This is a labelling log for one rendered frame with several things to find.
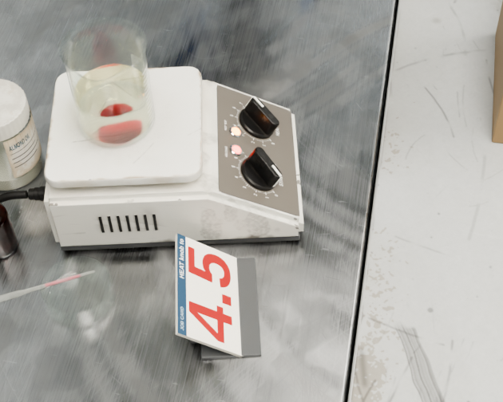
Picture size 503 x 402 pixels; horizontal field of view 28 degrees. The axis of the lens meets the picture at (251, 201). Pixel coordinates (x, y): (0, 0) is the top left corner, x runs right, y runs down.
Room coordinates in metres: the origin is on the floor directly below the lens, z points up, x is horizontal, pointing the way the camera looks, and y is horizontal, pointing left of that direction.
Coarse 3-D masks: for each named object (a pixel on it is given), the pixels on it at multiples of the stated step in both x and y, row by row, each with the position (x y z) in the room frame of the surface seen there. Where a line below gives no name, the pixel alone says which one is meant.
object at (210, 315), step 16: (192, 256) 0.45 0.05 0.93; (208, 256) 0.46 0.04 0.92; (224, 256) 0.47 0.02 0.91; (192, 272) 0.44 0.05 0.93; (208, 272) 0.44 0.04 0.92; (224, 272) 0.45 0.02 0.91; (192, 288) 0.42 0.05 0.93; (208, 288) 0.43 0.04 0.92; (224, 288) 0.44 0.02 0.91; (192, 304) 0.41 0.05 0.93; (208, 304) 0.41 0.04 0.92; (224, 304) 0.42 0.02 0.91; (192, 320) 0.40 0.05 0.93; (208, 320) 0.40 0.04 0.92; (224, 320) 0.41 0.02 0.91; (208, 336) 0.39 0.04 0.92; (224, 336) 0.39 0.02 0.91
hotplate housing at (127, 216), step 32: (32, 192) 0.52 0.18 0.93; (64, 192) 0.49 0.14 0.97; (96, 192) 0.49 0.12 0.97; (128, 192) 0.49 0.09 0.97; (160, 192) 0.49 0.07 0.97; (192, 192) 0.49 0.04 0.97; (64, 224) 0.48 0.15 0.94; (96, 224) 0.48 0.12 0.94; (128, 224) 0.48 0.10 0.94; (160, 224) 0.48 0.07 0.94; (192, 224) 0.48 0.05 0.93; (224, 224) 0.48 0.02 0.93; (256, 224) 0.48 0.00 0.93; (288, 224) 0.48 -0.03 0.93
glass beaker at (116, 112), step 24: (96, 24) 0.58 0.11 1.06; (120, 24) 0.57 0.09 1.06; (72, 48) 0.56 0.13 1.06; (96, 48) 0.57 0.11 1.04; (120, 48) 0.57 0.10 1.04; (144, 48) 0.54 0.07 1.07; (72, 72) 0.53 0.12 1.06; (120, 72) 0.52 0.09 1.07; (144, 72) 0.54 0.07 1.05; (72, 96) 0.54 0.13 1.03; (96, 96) 0.52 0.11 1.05; (120, 96) 0.52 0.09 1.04; (144, 96) 0.53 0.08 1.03; (96, 120) 0.52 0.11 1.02; (120, 120) 0.52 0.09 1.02; (144, 120) 0.53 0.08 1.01; (96, 144) 0.52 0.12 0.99; (120, 144) 0.52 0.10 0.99
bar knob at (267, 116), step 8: (248, 104) 0.58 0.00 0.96; (256, 104) 0.58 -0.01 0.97; (240, 112) 0.58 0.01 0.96; (248, 112) 0.58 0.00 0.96; (256, 112) 0.57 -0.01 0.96; (264, 112) 0.57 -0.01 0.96; (240, 120) 0.57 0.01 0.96; (248, 120) 0.57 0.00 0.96; (256, 120) 0.57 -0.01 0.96; (264, 120) 0.57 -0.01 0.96; (272, 120) 0.57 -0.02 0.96; (248, 128) 0.56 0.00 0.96; (256, 128) 0.57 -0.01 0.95; (264, 128) 0.57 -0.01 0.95; (272, 128) 0.56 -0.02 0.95; (256, 136) 0.56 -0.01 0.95; (264, 136) 0.56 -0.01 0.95
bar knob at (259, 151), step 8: (256, 152) 0.53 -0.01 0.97; (264, 152) 0.53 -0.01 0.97; (248, 160) 0.53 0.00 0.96; (256, 160) 0.52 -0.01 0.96; (264, 160) 0.52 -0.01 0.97; (248, 168) 0.52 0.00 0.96; (256, 168) 0.52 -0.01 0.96; (264, 168) 0.51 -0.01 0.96; (272, 168) 0.51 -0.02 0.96; (248, 176) 0.51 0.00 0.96; (256, 176) 0.51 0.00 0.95; (264, 176) 0.51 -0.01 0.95; (272, 176) 0.51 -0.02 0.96; (280, 176) 0.51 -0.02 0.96; (256, 184) 0.50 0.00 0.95; (264, 184) 0.51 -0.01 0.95; (272, 184) 0.51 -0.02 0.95
